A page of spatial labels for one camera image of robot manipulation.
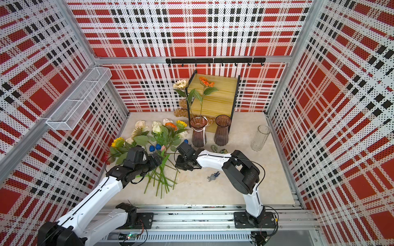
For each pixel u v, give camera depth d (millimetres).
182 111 1112
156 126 1045
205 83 782
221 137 955
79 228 412
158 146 977
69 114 700
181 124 1043
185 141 985
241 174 494
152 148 961
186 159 709
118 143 977
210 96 808
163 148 968
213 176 873
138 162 650
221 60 900
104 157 932
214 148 1011
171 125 1057
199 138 937
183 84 784
